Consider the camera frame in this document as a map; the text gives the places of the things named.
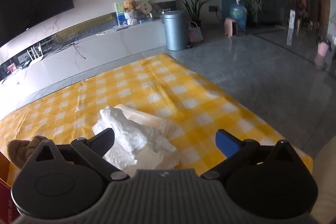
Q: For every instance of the blue water bottle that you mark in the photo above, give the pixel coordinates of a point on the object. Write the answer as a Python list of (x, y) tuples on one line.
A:
[(239, 13)]

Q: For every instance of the green potted plant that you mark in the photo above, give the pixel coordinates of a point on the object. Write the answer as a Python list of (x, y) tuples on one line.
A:
[(193, 9)]

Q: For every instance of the white wifi router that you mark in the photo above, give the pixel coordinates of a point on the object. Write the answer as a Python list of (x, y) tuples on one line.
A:
[(35, 55)]

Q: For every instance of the yellow checkered tablecloth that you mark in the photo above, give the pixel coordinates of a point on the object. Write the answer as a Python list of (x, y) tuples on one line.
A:
[(158, 85)]

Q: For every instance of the woven handbag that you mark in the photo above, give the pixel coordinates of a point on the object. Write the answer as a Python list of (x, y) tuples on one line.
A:
[(195, 33)]

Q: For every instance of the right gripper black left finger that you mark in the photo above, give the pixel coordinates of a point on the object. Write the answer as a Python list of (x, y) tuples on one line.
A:
[(91, 152)]

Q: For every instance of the brown teddy bear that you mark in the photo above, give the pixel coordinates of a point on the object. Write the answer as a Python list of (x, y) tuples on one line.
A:
[(129, 5)]

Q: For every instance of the white tissue paper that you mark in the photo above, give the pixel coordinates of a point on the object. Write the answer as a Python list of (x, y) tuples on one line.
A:
[(143, 118)]

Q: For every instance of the white grey cloth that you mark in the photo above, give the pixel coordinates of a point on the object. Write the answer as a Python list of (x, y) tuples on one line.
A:
[(138, 146)]

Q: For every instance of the orange cardboard box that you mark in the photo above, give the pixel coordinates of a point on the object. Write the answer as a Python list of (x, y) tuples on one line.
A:
[(8, 210)]

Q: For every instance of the pink small heater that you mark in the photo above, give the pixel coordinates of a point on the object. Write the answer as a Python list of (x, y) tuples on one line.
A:
[(230, 27)]

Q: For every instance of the brown plush towel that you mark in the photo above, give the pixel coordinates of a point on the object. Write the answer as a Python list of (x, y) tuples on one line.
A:
[(19, 151)]

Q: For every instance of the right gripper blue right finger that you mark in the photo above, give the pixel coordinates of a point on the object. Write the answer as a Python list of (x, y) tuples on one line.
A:
[(239, 154)]

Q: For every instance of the green picture book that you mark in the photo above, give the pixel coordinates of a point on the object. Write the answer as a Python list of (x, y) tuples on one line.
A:
[(141, 12)]

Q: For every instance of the white tv console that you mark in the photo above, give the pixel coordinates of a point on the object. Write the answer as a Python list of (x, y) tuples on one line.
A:
[(90, 52)]

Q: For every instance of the grey metal trash can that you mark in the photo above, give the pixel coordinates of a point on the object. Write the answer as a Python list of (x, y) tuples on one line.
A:
[(176, 32)]

